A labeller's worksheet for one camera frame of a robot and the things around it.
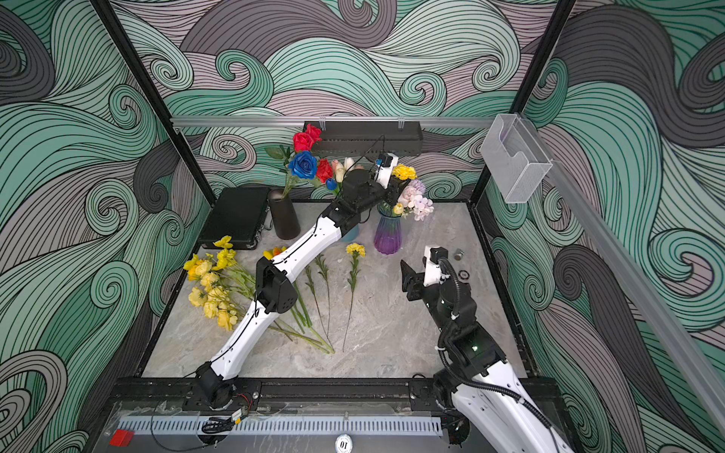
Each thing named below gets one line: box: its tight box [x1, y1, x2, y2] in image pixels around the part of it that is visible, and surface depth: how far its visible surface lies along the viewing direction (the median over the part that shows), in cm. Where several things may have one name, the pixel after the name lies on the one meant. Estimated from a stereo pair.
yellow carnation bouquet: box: [392, 179, 435, 222], surface depth 83 cm
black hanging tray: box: [303, 120, 424, 158], surface depth 97 cm
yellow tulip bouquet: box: [331, 156, 355, 193], surface depth 90 cm
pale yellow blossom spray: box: [183, 250, 256, 302], surface depth 94 cm
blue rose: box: [288, 150, 319, 181], surface depth 71 cm
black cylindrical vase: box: [268, 188, 302, 240], surface depth 103 cm
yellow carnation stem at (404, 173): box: [391, 163, 418, 183], surface depth 79 cm
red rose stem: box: [264, 123, 334, 200], surface depth 78 cm
